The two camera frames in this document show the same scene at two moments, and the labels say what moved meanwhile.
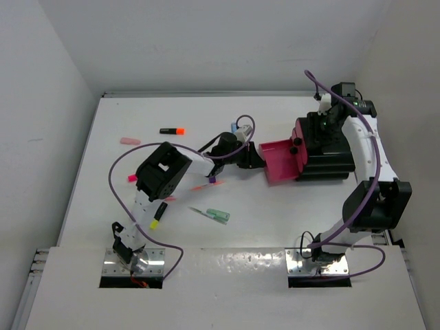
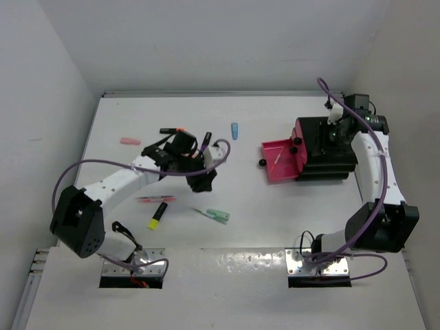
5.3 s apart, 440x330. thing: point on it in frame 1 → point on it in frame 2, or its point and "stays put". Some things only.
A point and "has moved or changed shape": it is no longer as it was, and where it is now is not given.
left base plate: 113,265 stays put
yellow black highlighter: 158,216 stays put
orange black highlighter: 172,130 stays put
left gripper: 251,158 → 201,181
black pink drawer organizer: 302,157 stays put
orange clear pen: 197,188 has moved or changed shape
